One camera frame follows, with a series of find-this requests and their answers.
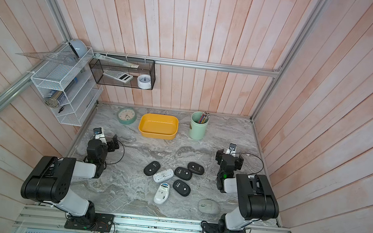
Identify black mouse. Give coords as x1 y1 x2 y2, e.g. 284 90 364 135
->
172 179 191 197
187 162 205 175
174 167 193 181
143 161 161 176

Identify white mouse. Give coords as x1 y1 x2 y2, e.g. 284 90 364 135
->
153 169 174 183
153 182 170 205

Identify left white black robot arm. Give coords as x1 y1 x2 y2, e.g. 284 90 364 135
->
20 131 123 232

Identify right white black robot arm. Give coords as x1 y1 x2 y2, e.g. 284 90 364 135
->
216 149 279 233

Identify yellow plastic storage box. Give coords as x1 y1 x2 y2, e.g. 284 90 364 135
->
138 113 179 140

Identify green pen cup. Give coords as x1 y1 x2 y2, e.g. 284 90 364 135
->
189 112 208 140

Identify green round clock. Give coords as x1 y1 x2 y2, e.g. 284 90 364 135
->
117 107 137 125

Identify pens in cup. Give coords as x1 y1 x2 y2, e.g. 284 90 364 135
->
197 112 210 124

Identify rolled items on shelf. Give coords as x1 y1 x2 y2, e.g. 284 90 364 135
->
44 77 78 108

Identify white calculator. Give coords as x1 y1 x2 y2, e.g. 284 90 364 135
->
103 70 133 84

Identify white tape roll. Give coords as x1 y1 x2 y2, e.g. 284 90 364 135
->
137 74 152 90

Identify green ruler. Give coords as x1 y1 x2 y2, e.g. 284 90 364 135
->
93 53 139 69

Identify grey round speaker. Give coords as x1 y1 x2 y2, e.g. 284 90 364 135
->
68 39 88 58

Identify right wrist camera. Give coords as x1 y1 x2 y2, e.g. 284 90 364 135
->
226 143 237 156

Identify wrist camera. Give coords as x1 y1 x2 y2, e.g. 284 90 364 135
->
226 143 237 156
92 127 107 144

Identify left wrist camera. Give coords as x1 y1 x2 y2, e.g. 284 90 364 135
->
92 127 107 144

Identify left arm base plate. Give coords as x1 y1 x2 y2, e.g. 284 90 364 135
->
64 213 115 233

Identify white wire shelf rack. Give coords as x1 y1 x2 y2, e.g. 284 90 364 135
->
31 45 103 127

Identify black wire basket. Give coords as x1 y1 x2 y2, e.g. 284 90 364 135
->
89 54 156 90

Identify aluminium front rail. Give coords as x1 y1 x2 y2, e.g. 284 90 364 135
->
14 205 291 233

